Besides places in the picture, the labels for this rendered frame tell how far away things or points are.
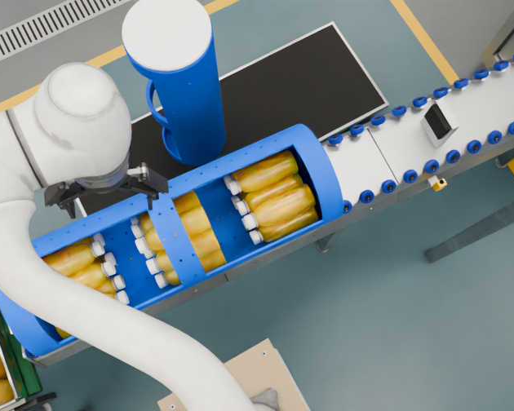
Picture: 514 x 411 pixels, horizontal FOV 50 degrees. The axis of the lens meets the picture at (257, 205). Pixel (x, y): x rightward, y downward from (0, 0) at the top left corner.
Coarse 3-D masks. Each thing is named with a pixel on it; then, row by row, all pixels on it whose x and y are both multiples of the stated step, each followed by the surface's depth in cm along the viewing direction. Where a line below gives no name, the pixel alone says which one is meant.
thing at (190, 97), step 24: (144, 72) 171; (168, 72) 168; (192, 72) 172; (216, 72) 192; (168, 96) 184; (192, 96) 186; (216, 96) 204; (168, 120) 204; (192, 120) 203; (216, 120) 219; (168, 144) 254; (192, 144) 226; (216, 144) 240
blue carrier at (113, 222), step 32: (288, 128) 149; (224, 160) 143; (256, 160) 140; (320, 160) 139; (160, 192) 139; (224, 192) 162; (320, 192) 139; (96, 224) 136; (128, 224) 157; (160, 224) 134; (224, 224) 162; (320, 224) 147; (128, 256) 159; (192, 256) 135; (224, 256) 156; (128, 288) 156; (32, 320) 130; (32, 352) 135
